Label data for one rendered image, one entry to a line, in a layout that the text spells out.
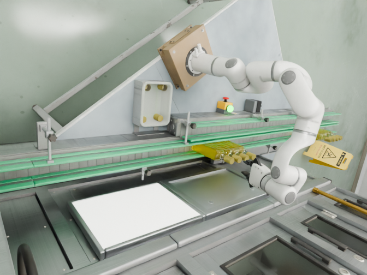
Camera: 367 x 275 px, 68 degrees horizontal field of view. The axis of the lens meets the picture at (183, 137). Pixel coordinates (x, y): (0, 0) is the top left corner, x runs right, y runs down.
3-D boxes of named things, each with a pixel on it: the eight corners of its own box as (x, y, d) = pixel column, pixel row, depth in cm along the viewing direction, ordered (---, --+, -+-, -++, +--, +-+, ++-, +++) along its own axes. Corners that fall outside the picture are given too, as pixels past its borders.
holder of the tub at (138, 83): (131, 132, 143) (138, 137, 137) (134, 79, 135) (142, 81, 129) (159, 130, 153) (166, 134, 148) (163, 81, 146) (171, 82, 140)
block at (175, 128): (167, 133, 149) (175, 137, 144) (169, 116, 147) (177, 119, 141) (172, 132, 151) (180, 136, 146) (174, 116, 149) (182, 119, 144)
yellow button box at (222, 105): (215, 111, 177) (223, 113, 171) (217, 100, 175) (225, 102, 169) (223, 111, 181) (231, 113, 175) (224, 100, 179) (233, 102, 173)
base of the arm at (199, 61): (184, 49, 136) (205, 53, 125) (202, 39, 141) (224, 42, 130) (190, 77, 145) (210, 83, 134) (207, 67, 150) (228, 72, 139)
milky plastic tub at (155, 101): (132, 123, 141) (140, 127, 134) (134, 79, 135) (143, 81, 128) (160, 121, 152) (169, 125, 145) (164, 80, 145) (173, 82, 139)
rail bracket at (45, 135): (33, 148, 112) (46, 168, 96) (31, 108, 108) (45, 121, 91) (46, 147, 115) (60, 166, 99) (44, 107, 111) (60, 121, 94)
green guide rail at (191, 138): (182, 137, 147) (191, 142, 141) (182, 135, 147) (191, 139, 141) (330, 120, 255) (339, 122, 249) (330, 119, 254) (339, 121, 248)
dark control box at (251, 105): (243, 110, 193) (253, 112, 187) (245, 99, 191) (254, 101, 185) (250, 109, 199) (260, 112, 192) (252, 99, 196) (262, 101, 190)
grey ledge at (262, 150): (203, 159, 177) (215, 165, 169) (205, 146, 175) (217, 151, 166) (285, 143, 236) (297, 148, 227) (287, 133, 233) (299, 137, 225)
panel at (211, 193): (66, 208, 108) (100, 261, 82) (66, 201, 107) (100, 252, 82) (225, 170, 163) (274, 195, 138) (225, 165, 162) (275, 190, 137)
